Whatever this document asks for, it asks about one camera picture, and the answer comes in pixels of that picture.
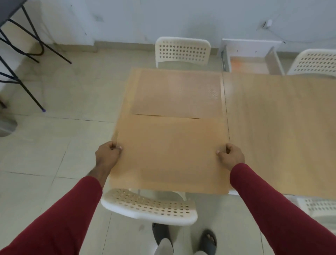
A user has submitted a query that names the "person's left hand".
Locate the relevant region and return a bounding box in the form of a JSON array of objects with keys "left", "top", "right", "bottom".
[{"left": 95, "top": 141, "right": 123, "bottom": 170}]

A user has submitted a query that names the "person's right hand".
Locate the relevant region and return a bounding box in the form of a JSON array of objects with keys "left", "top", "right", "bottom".
[{"left": 216, "top": 143, "right": 245, "bottom": 172}]

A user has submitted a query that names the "large brown paper sheet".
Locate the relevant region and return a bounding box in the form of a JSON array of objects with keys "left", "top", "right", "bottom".
[{"left": 109, "top": 113, "right": 233, "bottom": 195}]

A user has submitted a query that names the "person's left forearm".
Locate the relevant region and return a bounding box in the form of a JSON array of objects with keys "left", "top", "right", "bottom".
[{"left": 0, "top": 165, "right": 111, "bottom": 255}]

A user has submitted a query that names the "person's right forearm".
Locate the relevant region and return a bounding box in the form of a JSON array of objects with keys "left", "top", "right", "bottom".
[{"left": 229, "top": 163, "right": 336, "bottom": 255}]

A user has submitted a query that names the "white perforated plastic chair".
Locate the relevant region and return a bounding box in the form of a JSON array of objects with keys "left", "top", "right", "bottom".
[
  {"left": 286, "top": 49, "right": 336, "bottom": 78},
  {"left": 101, "top": 188, "right": 198, "bottom": 226},
  {"left": 296, "top": 197, "right": 336, "bottom": 235},
  {"left": 155, "top": 36, "right": 212, "bottom": 69}
]

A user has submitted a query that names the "black sandal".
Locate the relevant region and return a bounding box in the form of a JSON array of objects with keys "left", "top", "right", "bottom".
[
  {"left": 198, "top": 229, "right": 218, "bottom": 255},
  {"left": 152, "top": 223, "right": 174, "bottom": 253}
]

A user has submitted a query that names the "person's left leg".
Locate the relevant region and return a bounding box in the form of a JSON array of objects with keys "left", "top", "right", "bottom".
[{"left": 157, "top": 237, "right": 174, "bottom": 255}]

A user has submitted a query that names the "white open drawer box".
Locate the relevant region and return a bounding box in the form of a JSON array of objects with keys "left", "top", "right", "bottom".
[{"left": 220, "top": 38, "right": 286, "bottom": 77}]

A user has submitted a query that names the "grey round bin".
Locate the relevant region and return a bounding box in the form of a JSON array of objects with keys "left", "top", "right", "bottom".
[{"left": 0, "top": 115, "right": 18, "bottom": 137}]

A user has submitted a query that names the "thin white cable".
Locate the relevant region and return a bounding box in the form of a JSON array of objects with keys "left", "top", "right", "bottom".
[{"left": 256, "top": 11, "right": 336, "bottom": 45}]

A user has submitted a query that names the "black metal frame table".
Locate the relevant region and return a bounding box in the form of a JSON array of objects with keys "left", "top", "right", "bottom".
[{"left": 0, "top": 0, "right": 72, "bottom": 112}]

